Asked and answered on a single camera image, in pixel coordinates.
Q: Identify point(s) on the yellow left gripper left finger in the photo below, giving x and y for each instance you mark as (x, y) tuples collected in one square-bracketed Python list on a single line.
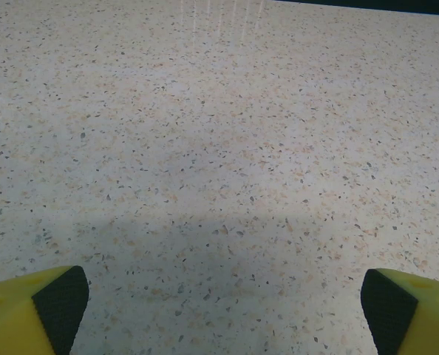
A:
[(16, 318)]

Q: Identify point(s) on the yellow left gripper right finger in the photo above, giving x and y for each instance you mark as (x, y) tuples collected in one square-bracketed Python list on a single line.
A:
[(419, 318)]

